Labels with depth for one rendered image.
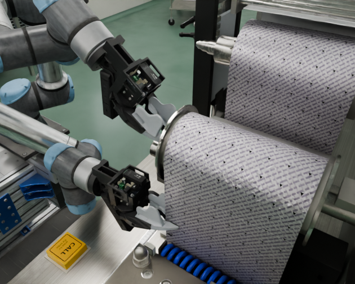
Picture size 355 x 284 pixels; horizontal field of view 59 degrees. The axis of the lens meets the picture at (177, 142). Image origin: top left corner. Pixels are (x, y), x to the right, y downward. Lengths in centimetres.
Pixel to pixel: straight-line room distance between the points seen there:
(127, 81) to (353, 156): 89
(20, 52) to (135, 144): 197
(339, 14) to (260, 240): 41
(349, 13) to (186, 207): 44
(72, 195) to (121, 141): 186
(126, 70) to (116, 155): 198
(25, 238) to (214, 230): 141
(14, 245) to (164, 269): 128
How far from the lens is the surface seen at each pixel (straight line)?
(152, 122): 58
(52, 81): 129
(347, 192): 50
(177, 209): 60
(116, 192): 65
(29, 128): 89
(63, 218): 188
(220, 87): 92
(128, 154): 250
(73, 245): 86
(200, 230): 60
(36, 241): 184
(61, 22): 62
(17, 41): 70
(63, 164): 75
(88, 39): 60
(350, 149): 127
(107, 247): 87
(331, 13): 65
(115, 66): 59
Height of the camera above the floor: 161
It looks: 38 degrees down
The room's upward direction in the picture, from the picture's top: straight up
